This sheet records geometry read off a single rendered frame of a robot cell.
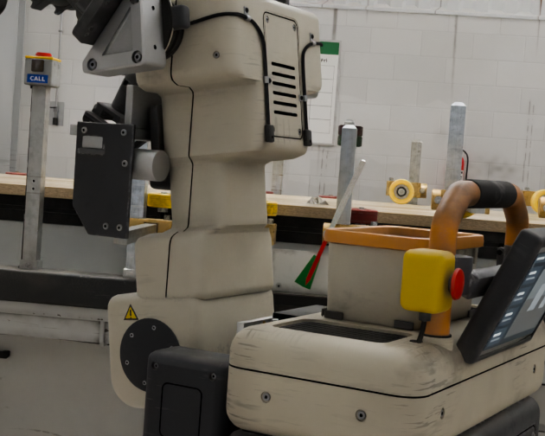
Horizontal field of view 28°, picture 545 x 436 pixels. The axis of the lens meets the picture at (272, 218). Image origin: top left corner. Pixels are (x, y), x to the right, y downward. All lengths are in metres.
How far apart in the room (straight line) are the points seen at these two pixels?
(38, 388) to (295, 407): 1.85
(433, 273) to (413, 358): 0.10
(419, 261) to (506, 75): 8.61
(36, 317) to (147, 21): 1.48
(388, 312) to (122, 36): 0.48
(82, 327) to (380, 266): 1.48
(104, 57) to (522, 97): 8.51
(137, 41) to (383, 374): 0.52
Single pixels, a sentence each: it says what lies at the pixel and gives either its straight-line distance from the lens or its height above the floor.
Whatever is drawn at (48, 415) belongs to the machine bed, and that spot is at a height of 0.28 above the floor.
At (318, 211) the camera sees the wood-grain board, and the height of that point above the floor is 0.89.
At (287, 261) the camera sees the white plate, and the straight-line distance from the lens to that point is 2.59.
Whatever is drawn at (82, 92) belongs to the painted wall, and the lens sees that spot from 10.16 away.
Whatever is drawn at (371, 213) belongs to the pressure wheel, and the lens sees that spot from 2.64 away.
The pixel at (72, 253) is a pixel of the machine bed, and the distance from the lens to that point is 2.93.
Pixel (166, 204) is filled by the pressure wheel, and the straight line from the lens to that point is 2.72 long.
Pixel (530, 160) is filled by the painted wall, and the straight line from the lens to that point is 9.80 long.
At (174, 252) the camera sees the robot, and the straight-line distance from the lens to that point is 1.50.
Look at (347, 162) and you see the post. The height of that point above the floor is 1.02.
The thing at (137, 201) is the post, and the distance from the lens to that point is 2.65.
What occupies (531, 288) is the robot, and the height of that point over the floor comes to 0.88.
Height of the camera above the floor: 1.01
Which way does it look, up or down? 3 degrees down
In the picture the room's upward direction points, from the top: 4 degrees clockwise
